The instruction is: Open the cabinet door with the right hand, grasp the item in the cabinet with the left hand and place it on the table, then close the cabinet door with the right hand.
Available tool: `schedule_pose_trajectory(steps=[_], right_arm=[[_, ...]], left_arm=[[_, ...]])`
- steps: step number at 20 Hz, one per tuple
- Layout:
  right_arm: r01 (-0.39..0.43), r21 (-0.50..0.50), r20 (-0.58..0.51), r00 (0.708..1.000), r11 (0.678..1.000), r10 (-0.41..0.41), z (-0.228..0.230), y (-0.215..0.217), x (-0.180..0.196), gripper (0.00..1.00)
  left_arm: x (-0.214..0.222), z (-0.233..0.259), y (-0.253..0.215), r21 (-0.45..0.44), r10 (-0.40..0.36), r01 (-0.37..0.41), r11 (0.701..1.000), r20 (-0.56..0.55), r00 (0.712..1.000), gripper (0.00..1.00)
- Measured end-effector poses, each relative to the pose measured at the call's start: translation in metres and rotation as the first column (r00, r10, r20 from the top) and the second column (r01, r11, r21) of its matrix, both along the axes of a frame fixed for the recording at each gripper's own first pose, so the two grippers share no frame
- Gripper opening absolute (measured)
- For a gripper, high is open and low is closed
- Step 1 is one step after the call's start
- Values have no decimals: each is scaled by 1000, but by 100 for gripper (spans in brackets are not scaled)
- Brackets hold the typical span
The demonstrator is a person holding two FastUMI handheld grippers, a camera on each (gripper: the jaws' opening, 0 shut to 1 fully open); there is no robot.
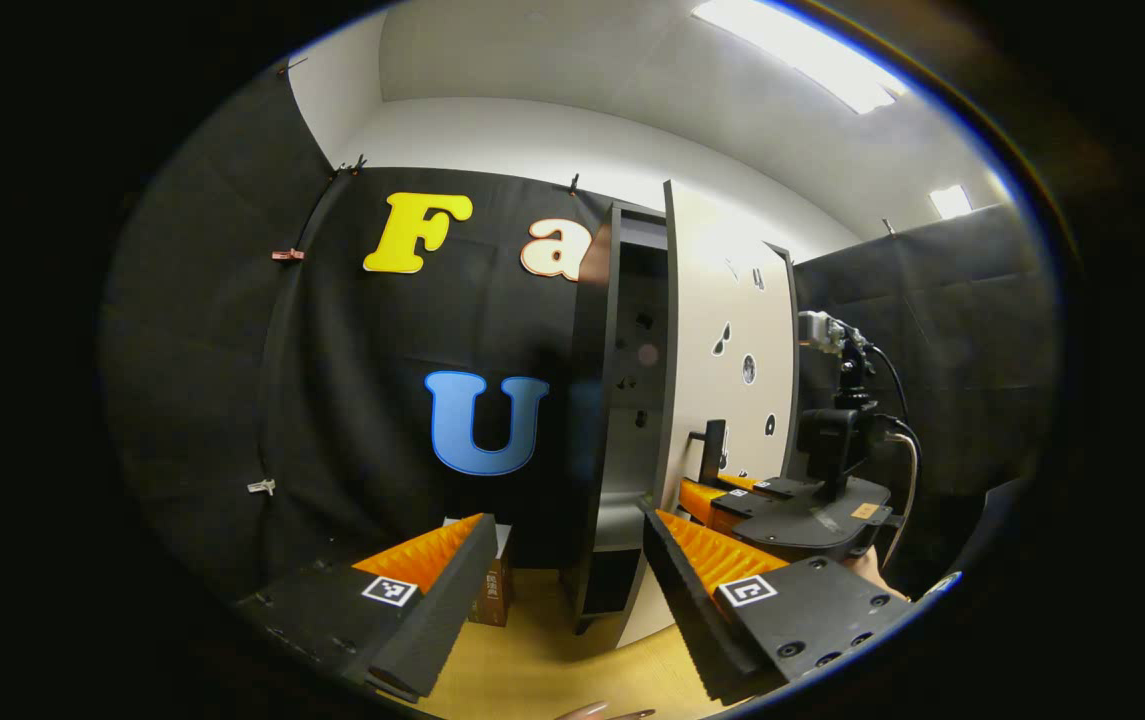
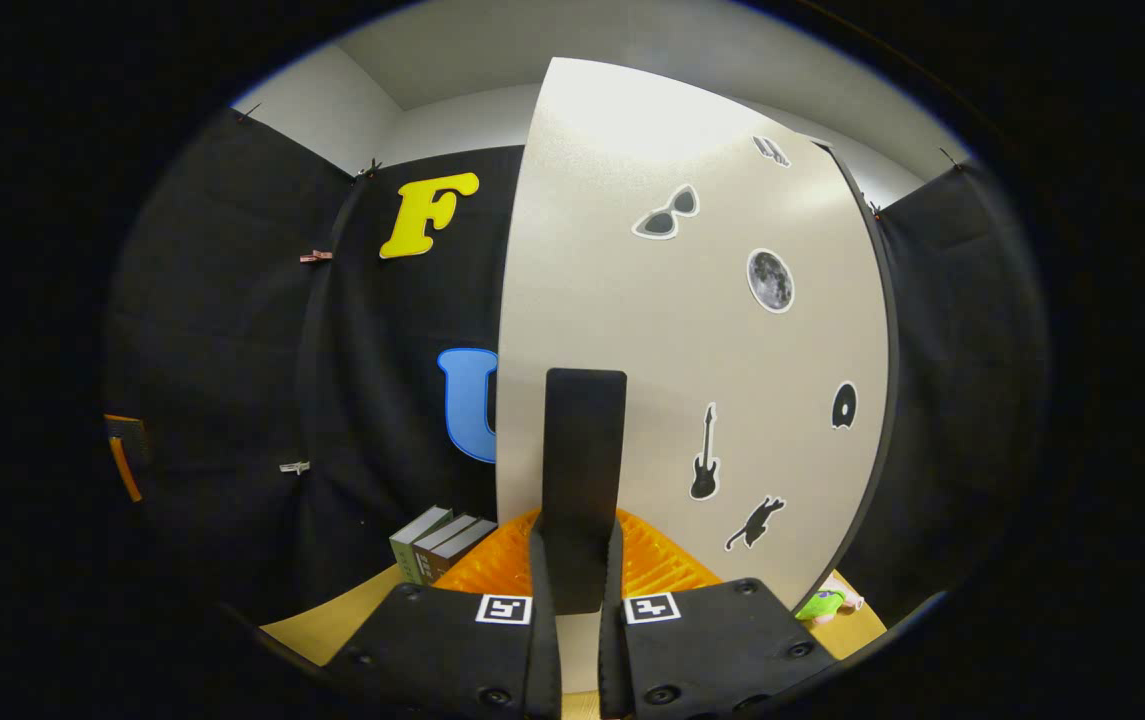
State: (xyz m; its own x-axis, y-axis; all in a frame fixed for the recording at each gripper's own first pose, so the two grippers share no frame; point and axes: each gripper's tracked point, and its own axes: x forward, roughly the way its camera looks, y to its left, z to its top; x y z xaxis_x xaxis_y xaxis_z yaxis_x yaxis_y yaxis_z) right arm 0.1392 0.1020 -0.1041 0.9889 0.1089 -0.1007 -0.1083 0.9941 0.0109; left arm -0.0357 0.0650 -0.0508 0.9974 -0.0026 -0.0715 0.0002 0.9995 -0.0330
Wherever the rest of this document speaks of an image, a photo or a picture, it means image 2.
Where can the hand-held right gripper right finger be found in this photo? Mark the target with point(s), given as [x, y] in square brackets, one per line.
[722, 650]

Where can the silver cloth clip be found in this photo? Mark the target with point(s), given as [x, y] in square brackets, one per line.
[294, 467]

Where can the dark grey hardcover book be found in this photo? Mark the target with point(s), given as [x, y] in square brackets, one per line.
[457, 555]

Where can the green and pink toy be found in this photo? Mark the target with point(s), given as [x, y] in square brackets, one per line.
[817, 604]

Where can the grey-green hardcover book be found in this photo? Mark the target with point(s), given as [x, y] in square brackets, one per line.
[412, 545]

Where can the copper cloth clip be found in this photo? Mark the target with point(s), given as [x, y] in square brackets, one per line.
[315, 257]

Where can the row of black cloth clips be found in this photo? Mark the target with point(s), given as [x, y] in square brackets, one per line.
[369, 167]

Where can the brown hardcover book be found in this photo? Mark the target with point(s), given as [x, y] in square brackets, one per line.
[437, 550]

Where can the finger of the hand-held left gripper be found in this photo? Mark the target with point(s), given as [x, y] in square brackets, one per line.
[127, 445]

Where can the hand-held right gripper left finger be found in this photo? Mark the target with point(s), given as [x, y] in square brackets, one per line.
[432, 640]

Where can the beige cabinet door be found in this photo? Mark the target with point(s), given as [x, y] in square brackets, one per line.
[632, 330]

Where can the black backdrop cloth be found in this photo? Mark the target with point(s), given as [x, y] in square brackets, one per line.
[232, 350]

